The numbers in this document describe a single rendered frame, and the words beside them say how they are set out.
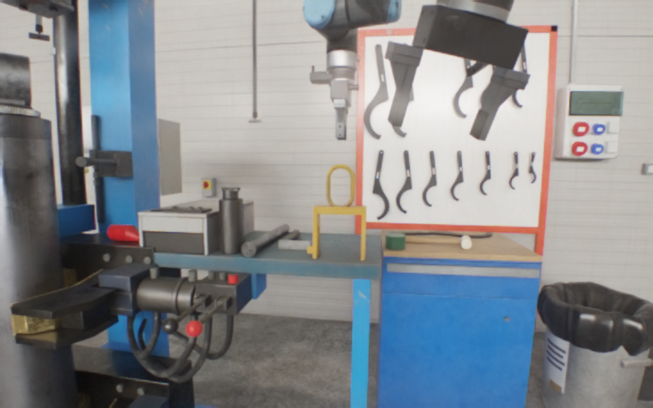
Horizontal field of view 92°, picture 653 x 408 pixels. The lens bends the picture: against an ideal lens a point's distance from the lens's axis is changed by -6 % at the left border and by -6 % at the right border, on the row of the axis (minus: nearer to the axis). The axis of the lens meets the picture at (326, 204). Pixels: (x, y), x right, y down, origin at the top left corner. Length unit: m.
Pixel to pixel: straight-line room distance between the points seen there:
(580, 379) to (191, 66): 3.44
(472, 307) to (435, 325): 0.19
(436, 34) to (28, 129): 1.04
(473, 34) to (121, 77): 1.30
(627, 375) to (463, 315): 0.87
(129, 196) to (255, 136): 1.64
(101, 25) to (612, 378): 2.74
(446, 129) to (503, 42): 2.29
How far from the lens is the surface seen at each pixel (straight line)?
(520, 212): 2.95
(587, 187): 3.20
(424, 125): 2.75
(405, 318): 1.72
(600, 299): 2.45
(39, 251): 1.21
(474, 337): 1.81
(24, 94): 1.23
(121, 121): 1.50
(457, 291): 1.70
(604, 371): 2.20
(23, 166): 1.18
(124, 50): 1.54
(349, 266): 0.97
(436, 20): 0.46
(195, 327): 0.82
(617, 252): 3.41
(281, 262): 1.00
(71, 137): 1.58
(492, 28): 0.49
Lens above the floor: 1.34
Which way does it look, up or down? 7 degrees down
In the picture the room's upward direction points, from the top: straight up
